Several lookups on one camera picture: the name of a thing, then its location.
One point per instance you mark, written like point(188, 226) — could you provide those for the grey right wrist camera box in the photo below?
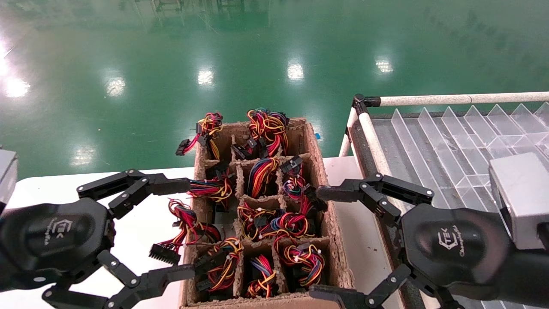
point(523, 193)

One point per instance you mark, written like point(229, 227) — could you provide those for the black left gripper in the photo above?
point(51, 236)

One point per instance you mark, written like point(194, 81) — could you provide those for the white pipe rack frame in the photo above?
point(361, 150)

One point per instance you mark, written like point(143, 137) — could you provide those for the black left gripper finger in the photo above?
point(167, 185)

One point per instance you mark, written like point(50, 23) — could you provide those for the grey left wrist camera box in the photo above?
point(7, 176)

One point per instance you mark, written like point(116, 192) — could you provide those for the brown cardboard divider box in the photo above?
point(331, 234)

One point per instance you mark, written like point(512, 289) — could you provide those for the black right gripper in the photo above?
point(454, 249)

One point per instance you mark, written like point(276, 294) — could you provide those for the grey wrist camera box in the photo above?
point(7, 176)
point(523, 193)

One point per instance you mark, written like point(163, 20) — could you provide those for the clear acrylic divider tray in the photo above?
point(450, 141)

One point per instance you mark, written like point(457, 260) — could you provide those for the white rack leg pipe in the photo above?
point(346, 143)

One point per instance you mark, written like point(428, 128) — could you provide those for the white rack crossbar pipe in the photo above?
point(450, 99)

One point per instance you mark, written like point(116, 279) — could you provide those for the black pipe corner joint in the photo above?
point(360, 103)

